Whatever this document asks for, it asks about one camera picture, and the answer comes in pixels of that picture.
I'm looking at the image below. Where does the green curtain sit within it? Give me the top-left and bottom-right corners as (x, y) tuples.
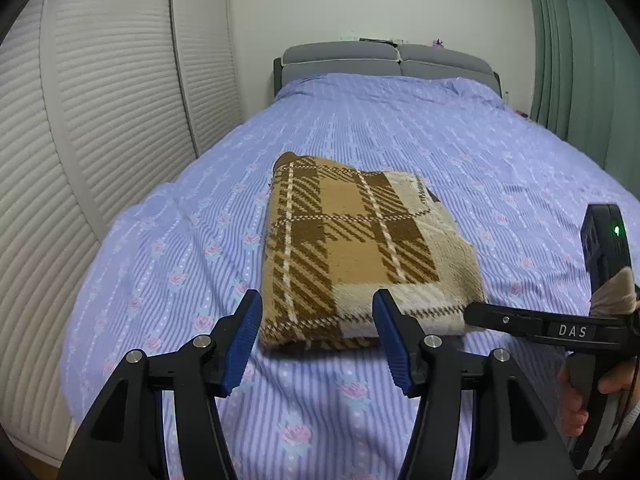
(530, 0), (639, 195)

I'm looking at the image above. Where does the white louvered wardrobe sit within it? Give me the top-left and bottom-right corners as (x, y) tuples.
(1, 0), (241, 465)

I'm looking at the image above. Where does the person's right hand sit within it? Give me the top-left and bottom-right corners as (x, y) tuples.
(555, 358), (640, 438)

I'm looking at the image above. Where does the brown plaid knit sweater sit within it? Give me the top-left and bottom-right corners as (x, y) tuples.
(259, 152), (487, 352)

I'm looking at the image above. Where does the grey upholstered headboard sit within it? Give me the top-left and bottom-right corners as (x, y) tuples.
(272, 40), (502, 94)

